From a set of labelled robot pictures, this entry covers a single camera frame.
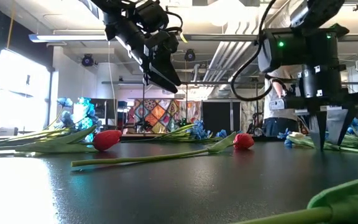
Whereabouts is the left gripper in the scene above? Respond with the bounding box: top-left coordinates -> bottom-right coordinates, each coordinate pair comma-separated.
104,3 -> 183,95

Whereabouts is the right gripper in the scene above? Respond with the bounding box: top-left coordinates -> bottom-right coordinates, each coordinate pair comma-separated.
283,63 -> 358,152

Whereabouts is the white artificial tulip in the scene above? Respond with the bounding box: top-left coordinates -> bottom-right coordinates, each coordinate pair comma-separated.
286,131 -> 358,155

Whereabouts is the blue artificial flower spray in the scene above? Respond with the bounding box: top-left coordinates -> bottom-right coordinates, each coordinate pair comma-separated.
147,119 -> 229,144
277,117 -> 358,152
0,96 -> 101,147

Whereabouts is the red artificial tulip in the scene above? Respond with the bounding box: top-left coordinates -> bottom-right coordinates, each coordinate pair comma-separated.
0,125 -> 123,158
71,131 -> 255,168

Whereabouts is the black ceiling spotlight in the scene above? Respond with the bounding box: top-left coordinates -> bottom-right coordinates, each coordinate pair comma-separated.
183,48 -> 197,62
81,53 -> 95,68

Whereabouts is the colourful patchwork tapestry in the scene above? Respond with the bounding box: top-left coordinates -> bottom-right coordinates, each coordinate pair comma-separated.
131,98 -> 203,134

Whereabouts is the person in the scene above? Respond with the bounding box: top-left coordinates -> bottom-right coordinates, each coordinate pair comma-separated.
262,66 -> 303,138

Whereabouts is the black computer monitor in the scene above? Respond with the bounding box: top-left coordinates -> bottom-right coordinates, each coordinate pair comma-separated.
89,98 -> 118,128

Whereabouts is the black divider panel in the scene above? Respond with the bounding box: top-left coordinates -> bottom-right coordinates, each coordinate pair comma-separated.
201,101 -> 242,134

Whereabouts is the green leaf foreground stem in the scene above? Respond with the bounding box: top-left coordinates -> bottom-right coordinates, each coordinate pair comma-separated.
233,161 -> 358,224

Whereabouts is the white floral cloth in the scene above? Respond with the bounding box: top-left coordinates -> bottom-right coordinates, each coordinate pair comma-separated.
241,100 -> 265,134

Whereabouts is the bright window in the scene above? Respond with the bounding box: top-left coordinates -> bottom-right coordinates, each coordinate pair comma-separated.
0,48 -> 54,136

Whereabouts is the black metal rack frame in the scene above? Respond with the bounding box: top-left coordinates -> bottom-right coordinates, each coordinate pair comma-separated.
101,80 -> 358,134

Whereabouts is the white hanging cable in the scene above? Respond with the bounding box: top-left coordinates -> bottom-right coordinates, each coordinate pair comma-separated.
106,40 -> 118,127

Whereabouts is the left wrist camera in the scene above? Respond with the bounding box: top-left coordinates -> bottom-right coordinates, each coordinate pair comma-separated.
134,1 -> 170,32

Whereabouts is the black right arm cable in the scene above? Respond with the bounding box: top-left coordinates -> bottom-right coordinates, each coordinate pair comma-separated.
229,0 -> 275,102

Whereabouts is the horizontal frame bar with light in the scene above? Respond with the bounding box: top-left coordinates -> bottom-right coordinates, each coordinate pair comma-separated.
28,33 -> 358,44

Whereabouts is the yellow hanging cable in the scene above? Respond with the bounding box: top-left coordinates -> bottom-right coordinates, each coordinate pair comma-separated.
6,0 -> 16,50

